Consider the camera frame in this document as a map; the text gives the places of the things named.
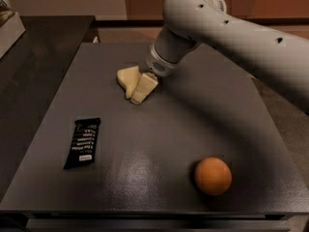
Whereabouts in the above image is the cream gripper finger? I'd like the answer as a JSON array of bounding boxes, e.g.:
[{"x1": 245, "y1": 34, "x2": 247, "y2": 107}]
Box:
[{"x1": 130, "y1": 72, "x2": 158, "y2": 104}]

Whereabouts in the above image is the orange fruit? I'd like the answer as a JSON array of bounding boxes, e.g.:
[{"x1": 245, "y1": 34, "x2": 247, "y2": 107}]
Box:
[{"x1": 194, "y1": 158, "x2": 232, "y2": 196}]

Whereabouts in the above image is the dark wooden side table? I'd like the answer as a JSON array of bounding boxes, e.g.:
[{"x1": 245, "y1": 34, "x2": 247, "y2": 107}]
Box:
[{"x1": 0, "y1": 15, "x2": 95, "y2": 200}]

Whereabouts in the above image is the pale yellow wavy sponge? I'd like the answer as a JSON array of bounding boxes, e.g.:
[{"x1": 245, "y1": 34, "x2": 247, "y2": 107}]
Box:
[{"x1": 117, "y1": 66, "x2": 141, "y2": 100}]

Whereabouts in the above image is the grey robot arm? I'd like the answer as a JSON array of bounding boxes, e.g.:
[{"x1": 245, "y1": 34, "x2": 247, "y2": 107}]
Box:
[{"x1": 131, "y1": 0, "x2": 309, "y2": 113}]

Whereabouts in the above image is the black snack bar wrapper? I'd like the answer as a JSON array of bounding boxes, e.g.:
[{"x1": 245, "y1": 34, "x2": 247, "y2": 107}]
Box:
[{"x1": 64, "y1": 118, "x2": 100, "y2": 169}]

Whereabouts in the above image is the white box with items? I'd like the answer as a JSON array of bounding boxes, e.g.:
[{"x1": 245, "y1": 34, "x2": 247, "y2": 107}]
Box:
[{"x1": 0, "y1": 0, "x2": 25, "y2": 59}]

